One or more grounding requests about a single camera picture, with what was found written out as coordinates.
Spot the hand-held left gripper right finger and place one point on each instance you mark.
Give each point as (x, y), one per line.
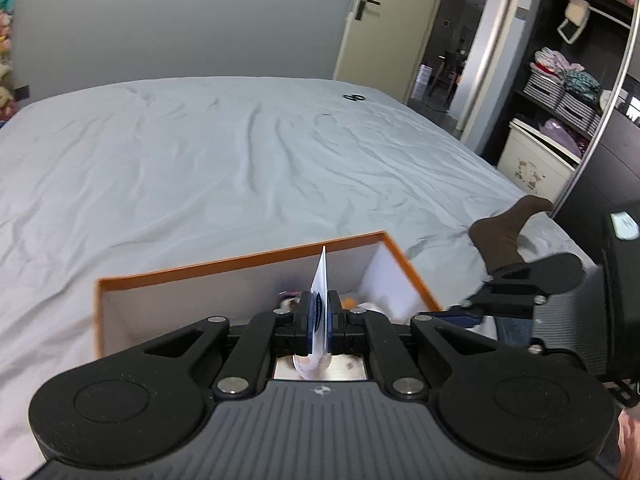
(337, 330)

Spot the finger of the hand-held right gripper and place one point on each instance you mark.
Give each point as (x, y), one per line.
(505, 297)

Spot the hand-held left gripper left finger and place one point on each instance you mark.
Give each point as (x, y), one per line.
(314, 322)

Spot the white printed packet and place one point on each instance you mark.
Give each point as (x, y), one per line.
(320, 277)

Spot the orange cardboard box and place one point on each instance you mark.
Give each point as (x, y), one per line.
(200, 300)

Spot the person's foot in brown sock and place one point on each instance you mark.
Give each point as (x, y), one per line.
(505, 235)

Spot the white printed storage box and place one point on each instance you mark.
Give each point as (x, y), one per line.
(530, 170)

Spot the purple cloth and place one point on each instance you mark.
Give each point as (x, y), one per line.
(560, 137)

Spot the grey bed sheet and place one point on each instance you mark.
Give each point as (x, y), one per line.
(200, 170)

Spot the checkered storage basket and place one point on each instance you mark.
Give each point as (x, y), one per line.
(544, 89)
(577, 112)

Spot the teal folded clothes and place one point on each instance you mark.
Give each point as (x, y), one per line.
(582, 85)

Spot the small black object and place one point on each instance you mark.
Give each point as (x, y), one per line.
(354, 97)

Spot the dark chair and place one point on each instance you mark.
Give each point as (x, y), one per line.
(448, 72)

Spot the pink white folded clothes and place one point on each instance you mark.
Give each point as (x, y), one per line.
(555, 62)

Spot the cream door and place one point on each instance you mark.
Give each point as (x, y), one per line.
(390, 50)

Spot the white handbag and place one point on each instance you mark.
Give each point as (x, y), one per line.
(575, 17)

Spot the pile of plush toys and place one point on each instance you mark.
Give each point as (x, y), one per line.
(5, 50)

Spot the silver door frame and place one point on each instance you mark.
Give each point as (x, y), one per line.
(492, 55)

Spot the black wall socket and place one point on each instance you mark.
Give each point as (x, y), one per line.
(22, 93)

